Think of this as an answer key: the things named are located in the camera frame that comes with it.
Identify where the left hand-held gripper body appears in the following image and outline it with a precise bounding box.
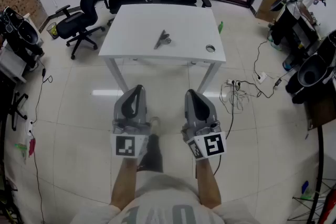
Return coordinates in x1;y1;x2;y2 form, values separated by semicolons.
110;85;152;159

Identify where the black chair base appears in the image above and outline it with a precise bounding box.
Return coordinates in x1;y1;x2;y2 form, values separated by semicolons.
7;91;29;132

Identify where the grey metal tool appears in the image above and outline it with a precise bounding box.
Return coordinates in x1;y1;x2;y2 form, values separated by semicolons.
153;29;172;50

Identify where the thin black cable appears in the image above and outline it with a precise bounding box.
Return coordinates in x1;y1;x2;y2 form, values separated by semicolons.
26;59;54;224

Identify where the red frame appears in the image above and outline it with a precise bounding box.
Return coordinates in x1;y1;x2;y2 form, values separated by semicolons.
318;188;336;224

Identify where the black office chair with headrest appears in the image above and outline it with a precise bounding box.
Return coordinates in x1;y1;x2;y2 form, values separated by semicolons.
55;0;106;60

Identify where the red plastic item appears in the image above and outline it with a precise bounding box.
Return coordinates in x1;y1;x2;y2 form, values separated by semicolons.
28;138;36;158

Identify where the brown wooden desk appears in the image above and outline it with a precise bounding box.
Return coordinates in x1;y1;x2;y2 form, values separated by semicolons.
306;93;336;131

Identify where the long black cable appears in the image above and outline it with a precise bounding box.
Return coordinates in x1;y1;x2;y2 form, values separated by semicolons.
213;83;235;176

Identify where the person's right forearm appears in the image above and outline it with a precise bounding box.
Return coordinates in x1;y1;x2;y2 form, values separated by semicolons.
195;156;223;209

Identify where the blue and green bottle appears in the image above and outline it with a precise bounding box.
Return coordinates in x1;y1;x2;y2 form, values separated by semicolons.
300;180;311;199

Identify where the person's dark trouser leg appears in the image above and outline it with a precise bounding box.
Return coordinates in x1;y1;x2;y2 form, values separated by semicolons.
138;133;164;174

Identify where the black curved pole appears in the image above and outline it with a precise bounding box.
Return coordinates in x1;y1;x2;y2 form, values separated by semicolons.
306;125;325;224

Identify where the green plastic item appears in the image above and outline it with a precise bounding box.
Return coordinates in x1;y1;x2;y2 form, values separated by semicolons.
14;142;28;158

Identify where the white table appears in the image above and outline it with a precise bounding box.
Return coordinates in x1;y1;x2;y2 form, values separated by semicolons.
98;3;227;94

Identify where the person's left forearm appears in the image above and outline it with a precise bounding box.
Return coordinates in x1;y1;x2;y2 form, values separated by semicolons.
110;156;139;211

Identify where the person's white printed shirt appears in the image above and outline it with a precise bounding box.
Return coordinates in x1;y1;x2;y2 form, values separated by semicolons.
69;172;260;224

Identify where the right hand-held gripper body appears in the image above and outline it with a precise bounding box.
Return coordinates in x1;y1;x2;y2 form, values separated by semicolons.
181;89;227;161

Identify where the mesh waste bin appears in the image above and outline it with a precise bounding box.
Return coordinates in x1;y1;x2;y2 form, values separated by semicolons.
46;22;60;40

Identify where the brown cardboard sheet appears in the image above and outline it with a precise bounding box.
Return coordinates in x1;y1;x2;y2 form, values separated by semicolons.
255;0;287;25

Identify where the tangle of white cables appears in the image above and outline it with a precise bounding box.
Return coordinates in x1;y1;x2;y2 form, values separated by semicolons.
219;81;250;115

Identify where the white side desk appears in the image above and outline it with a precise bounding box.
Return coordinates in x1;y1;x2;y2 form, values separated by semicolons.
0;13;44;84

